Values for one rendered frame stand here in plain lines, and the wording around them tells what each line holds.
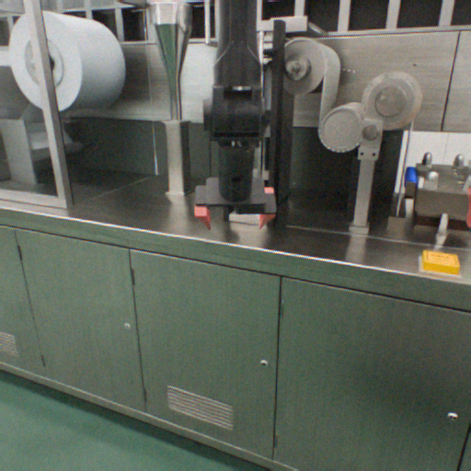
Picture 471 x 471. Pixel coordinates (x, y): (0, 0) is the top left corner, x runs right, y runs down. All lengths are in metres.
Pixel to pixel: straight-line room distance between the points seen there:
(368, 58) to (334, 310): 0.86
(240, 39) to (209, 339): 0.93
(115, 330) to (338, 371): 0.76
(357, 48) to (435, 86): 0.28
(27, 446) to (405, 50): 1.95
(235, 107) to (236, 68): 0.05
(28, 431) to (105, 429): 0.30
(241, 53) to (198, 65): 1.14
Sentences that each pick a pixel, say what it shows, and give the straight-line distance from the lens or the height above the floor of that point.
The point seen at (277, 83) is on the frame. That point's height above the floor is 1.30.
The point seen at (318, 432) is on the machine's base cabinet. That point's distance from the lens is 1.32.
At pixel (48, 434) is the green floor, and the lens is 1.89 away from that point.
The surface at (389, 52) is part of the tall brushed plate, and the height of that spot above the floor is 1.39.
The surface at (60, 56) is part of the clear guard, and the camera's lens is 1.43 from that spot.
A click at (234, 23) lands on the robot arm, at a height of 1.37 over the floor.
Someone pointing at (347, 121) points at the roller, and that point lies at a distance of 1.17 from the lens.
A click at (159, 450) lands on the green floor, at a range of 1.71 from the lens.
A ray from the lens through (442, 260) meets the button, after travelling 0.99.
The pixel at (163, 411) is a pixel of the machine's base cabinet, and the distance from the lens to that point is 1.57.
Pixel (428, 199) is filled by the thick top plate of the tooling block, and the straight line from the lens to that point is 1.16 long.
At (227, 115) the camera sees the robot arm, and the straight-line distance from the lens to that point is 0.54.
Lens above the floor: 1.30
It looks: 21 degrees down
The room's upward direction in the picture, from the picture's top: straight up
